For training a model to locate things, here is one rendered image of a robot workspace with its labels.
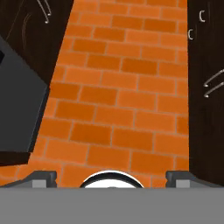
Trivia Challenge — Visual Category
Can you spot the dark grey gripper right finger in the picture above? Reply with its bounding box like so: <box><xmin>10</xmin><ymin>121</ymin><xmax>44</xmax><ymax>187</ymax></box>
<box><xmin>164</xmin><ymin>171</ymin><xmax>224</xmax><ymax>189</ymax></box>

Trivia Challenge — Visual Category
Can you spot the dark grey appliance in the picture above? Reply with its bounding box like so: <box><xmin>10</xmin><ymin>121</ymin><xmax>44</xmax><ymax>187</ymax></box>
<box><xmin>0</xmin><ymin>35</ymin><xmax>51</xmax><ymax>154</ymax></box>

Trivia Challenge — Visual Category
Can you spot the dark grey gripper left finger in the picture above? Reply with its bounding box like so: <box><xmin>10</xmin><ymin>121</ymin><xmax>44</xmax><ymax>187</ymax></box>
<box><xmin>0</xmin><ymin>171</ymin><xmax>58</xmax><ymax>189</ymax></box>

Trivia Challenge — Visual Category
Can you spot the dark wood cupboard run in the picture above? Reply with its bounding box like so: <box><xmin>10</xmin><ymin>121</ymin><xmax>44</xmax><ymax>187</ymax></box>
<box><xmin>186</xmin><ymin>0</ymin><xmax>224</xmax><ymax>186</ymax></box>
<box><xmin>0</xmin><ymin>0</ymin><xmax>75</xmax><ymax>86</ymax></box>

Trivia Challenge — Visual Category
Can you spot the white round thing black rim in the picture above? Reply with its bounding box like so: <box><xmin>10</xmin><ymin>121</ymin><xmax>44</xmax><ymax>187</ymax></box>
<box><xmin>79</xmin><ymin>170</ymin><xmax>145</xmax><ymax>189</ymax></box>

